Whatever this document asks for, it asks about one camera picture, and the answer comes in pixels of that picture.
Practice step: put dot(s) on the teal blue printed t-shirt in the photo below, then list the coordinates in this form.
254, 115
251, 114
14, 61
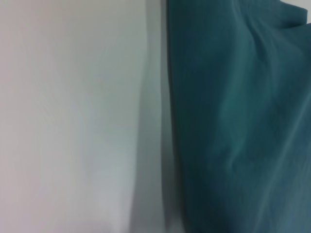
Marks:
230, 121

